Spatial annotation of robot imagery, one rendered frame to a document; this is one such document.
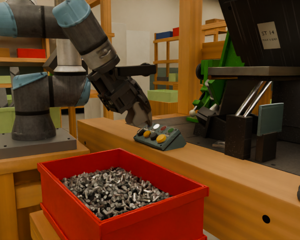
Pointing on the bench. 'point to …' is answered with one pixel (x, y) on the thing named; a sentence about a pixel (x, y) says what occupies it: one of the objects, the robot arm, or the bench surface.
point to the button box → (170, 144)
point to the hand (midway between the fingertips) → (149, 120)
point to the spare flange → (219, 144)
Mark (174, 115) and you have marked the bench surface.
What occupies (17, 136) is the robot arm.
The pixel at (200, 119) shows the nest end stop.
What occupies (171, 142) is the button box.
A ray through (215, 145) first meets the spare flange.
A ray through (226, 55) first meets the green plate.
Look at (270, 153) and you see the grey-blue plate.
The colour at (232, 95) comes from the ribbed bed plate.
